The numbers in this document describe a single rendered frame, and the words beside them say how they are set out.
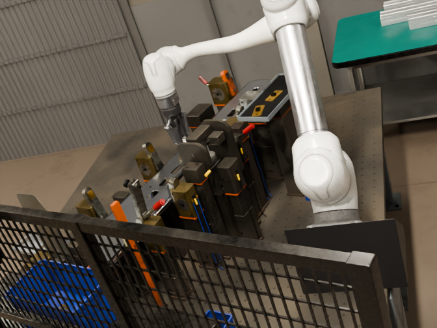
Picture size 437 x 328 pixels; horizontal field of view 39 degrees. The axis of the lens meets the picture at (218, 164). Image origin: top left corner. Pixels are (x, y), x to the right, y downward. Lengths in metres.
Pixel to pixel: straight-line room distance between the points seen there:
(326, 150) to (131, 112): 3.57
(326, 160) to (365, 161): 0.92
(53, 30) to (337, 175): 3.73
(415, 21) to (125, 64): 2.32
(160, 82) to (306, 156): 0.74
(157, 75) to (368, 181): 0.97
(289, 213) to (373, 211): 0.34
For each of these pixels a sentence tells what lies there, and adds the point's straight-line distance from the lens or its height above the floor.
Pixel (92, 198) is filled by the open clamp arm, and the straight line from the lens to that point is 2.39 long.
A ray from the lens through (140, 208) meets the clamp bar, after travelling 2.13.
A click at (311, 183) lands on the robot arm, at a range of 1.87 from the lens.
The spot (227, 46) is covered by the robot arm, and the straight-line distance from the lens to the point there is 2.35.
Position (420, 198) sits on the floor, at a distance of 3.70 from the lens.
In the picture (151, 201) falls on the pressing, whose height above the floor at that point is 1.00.
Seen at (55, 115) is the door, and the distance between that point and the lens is 5.64.
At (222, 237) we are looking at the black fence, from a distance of 1.07.
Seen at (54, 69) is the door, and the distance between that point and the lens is 5.42.
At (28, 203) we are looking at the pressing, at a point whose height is 1.30.
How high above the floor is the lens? 2.16
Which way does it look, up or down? 28 degrees down
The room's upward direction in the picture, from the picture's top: 19 degrees counter-clockwise
